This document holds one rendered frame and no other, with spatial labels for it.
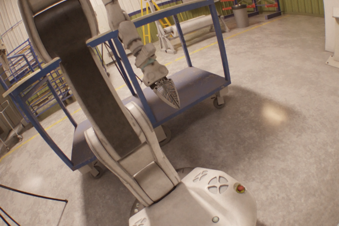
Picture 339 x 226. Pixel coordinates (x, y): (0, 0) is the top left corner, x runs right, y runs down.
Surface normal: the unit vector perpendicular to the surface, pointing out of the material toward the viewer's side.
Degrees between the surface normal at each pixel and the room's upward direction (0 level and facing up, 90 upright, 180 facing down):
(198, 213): 0
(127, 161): 108
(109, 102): 76
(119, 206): 0
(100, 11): 90
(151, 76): 61
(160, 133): 90
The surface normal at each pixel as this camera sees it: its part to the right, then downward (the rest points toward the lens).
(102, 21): 0.42, 0.34
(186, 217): -0.31, -0.82
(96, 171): 0.78, 0.08
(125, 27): 0.28, -0.18
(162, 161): 0.46, -0.04
